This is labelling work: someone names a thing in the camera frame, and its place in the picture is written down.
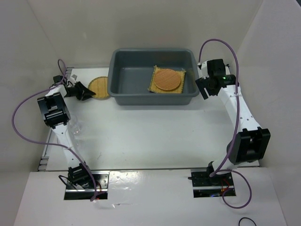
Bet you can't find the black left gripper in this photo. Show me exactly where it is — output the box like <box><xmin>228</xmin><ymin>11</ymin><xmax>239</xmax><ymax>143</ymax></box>
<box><xmin>64</xmin><ymin>81</ymin><xmax>95</xmax><ymax>101</ymax></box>

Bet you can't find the round bamboo coaster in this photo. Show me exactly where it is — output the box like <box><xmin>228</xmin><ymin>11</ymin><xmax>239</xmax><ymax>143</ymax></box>
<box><xmin>88</xmin><ymin>76</ymin><xmax>110</xmax><ymax>100</ymax></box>

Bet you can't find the round orange woven coaster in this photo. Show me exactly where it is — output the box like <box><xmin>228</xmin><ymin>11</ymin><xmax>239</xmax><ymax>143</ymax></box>
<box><xmin>153</xmin><ymin>69</ymin><xmax>182</xmax><ymax>91</ymax></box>

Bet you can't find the square bamboo mat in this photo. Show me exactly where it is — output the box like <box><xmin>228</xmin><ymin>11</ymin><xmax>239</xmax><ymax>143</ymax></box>
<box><xmin>148</xmin><ymin>66</ymin><xmax>186</xmax><ymax>94</ymax></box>

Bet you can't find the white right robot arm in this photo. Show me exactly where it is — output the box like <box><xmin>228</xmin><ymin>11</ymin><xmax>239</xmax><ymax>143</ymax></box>
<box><xmin>196</xmin><ymin>59</ymin><xmax>271</xmax><ymax>185</ymax></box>

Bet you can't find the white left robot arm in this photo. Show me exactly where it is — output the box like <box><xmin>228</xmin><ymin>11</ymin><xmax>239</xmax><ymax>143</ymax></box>
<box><xmin>37</xmin><ymin>75</ymin><xmax>97</xmax><ymax>188</ymax></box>

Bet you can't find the grey plastic bin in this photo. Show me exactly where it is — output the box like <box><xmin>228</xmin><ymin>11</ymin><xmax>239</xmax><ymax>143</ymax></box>
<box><xmin>108</xmin><ymin>48</ymin><xmax>199</xmax><ymax>105</ymax></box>

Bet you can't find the clear plastic cup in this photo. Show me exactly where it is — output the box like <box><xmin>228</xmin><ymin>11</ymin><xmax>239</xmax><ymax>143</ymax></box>
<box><xmin>69</xmin><ymin>114</ymin><xmax>81</xmax><ymax>135</ymax></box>
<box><xmin>57</xmin><ymin>138</ymin><xmax>79</xmax><ymax>148</ymax></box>

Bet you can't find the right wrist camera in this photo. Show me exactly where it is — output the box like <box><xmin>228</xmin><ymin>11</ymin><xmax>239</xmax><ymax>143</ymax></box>
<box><xmin>198</xmin><ymin>61</ymin><xmax>209</xmax><ymax>78</ymax></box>

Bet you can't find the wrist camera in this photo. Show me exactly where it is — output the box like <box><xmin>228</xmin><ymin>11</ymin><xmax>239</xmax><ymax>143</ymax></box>
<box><xmin>67</xmin><ymin>74</ymin><xmax>78</xmax><ymax>86</ymax></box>
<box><xmin>198</xmin><ymin>61</ymin><xmax>209</xmax><ymax>78</ymax></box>

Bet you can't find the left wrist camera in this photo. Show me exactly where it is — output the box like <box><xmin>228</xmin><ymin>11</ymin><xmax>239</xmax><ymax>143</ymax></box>
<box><xmin>67</xmin><ymin>74</ymin><xmax>78</xmax><ymax>86</ymax></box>

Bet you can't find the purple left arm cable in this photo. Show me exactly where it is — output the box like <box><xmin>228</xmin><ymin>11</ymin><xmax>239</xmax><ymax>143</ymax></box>
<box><xmin>11</xmin><ymin>58</ymin><xmax>106</xmax><ymax>202</ymax></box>

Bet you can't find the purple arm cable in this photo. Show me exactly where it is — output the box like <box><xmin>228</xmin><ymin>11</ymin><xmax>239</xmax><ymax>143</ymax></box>
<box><xmin>198</xmin><ymin>39</ymin><xmax>253</xmax><ymax>209</ymax></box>
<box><xmin>11</xmin><ymin>58</ymin><xmax>106</xmax><ymax>202</ymax></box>

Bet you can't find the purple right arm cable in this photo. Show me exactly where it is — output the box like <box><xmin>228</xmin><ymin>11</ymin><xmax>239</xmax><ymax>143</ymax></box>
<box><xmin>198</xmin><ymin>39</ymin><xmax>253</xmax><ymax>209</ymax></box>

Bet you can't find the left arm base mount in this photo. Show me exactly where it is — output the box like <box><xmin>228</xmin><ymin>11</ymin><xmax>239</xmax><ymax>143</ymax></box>
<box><xmin>58</xmin><ymin>171</ymin><xmax>110</xmax><ymax>201</ymax></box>

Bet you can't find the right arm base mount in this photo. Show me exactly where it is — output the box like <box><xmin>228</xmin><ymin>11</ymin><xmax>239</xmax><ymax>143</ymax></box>
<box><xmin>188</xmin><ymin>166</ymin><xmax>236</xmax><ymax>198</ymax></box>

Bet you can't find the black cable loop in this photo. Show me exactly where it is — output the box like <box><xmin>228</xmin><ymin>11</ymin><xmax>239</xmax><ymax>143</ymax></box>
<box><xmin>238</xmin><ymin>217</ymin><xmax>257</xmax><ymax>226</ymax></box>

